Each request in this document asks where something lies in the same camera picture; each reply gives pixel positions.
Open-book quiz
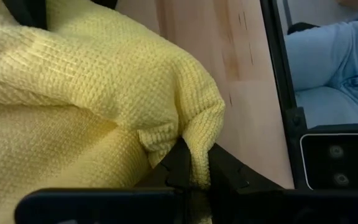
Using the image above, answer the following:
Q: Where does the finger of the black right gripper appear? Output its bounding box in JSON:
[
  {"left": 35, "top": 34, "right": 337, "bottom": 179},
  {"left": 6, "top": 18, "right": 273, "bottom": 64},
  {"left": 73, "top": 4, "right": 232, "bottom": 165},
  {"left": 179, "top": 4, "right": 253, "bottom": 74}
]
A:
[
  {"left": 91, "top": 0, "right": 118, "bottom": 10},
  {"left": 1, "top": 0, "right": 48, "bottom": 31}
]

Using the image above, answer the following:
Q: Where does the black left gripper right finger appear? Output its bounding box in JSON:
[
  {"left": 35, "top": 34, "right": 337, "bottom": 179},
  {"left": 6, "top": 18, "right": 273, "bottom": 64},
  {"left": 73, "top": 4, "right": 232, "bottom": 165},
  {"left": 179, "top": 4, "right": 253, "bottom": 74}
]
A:
[{"left": 208, "top": 143, "right": 285, "bottom": 224}]

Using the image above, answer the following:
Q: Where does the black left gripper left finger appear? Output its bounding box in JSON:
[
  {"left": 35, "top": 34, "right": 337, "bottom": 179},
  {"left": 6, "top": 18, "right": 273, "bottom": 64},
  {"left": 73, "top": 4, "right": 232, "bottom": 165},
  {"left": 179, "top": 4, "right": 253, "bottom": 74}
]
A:
[{"left": 134, "top": 138, "right": 195, "bottom": 224}]

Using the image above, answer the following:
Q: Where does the yellow microfiber towel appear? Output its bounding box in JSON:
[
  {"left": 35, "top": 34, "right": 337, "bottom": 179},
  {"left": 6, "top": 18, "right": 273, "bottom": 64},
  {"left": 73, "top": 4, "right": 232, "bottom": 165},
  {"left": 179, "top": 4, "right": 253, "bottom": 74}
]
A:
[{"left": 0, "top": 0, "right": 226, "bottom": 224}]

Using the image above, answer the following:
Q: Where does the person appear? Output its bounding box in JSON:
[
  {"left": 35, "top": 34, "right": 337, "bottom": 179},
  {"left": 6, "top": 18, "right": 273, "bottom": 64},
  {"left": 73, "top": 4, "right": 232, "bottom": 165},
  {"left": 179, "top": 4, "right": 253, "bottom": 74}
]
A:
[{"left": 283, "top": 0, "right": 358, "bottom": 129}]

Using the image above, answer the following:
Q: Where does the black silver rimmed camera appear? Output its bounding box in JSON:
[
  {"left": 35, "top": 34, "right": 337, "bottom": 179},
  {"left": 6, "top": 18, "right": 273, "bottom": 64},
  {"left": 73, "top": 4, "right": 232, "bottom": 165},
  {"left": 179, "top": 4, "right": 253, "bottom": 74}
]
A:
[{"left": 299, "top": 133, "right": 358, "bottom": 190}]

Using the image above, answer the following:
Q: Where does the black aluminium table frame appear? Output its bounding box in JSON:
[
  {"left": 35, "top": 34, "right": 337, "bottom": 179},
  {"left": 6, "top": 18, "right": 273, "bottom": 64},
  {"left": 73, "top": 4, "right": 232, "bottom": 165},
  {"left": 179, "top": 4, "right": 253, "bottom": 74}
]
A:
[{"left": 259, "top": 0, "right": 358, "bottom": 190}]

